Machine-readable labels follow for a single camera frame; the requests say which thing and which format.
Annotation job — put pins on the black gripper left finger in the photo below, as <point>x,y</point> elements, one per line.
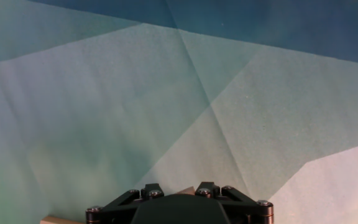
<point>120,203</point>

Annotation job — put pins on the light wooden Jenga block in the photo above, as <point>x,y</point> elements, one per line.
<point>187,191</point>
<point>57,221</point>

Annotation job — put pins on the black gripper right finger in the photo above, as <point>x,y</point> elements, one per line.
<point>244,205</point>

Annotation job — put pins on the blue teal white tablecloth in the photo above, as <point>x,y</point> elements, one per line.
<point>166,93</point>

